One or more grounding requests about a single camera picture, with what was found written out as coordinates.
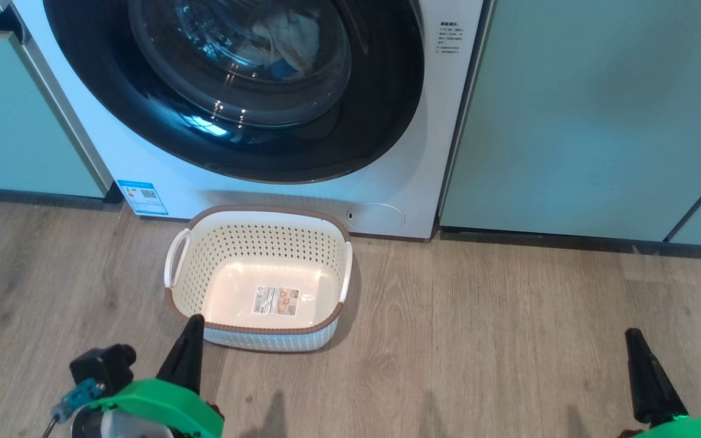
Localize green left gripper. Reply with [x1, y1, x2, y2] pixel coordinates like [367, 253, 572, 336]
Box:
[89, 314, 225, 438]

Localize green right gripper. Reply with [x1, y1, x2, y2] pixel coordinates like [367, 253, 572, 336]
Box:
[624, 328, 701, 438]

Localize black round glass washer door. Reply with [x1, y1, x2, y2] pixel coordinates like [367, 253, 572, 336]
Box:
[43, 0, 425, 184]

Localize pale yellow cream garment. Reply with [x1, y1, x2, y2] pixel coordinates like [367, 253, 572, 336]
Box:
[250, 12, 322, 71]

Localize white front-load washing machine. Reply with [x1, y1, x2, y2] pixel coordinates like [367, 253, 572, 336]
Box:
[10, 0, 486, 239]

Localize pale green cabinet panel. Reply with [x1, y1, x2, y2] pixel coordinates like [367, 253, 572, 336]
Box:
[441, 0, 701, 241]

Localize white laundry basket brown rim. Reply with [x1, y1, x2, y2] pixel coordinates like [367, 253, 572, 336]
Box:
[164, 205, 353, 352]

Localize dark kick board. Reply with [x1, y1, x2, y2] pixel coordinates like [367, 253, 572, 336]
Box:
[0, 182, 125, 212]
[439, 226, 701, 262]

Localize blue energy label sticker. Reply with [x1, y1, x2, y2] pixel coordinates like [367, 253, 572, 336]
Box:
[117, 179, 169, 217]

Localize round white filter cover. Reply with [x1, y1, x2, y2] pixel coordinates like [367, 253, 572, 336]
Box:
[346, 203, 406, 232]

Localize grey cabinet side panel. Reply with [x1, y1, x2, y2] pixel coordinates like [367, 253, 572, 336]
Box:
[0, 0, 114, 194]

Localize teal cable connector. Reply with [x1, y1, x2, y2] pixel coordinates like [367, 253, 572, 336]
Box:
[51, 378, 103, 423]

